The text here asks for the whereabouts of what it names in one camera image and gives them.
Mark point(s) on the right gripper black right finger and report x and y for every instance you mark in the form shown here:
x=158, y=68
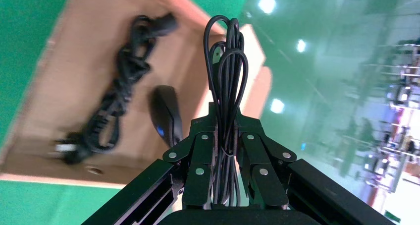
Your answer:
x=256, y=151

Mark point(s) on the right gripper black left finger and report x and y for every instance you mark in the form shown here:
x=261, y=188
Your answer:
x=200, y=151

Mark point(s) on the flat open cardboard box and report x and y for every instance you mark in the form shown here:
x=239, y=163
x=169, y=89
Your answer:
x=82, y=36

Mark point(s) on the green table cloth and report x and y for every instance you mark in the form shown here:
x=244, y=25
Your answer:
x=19, y=36

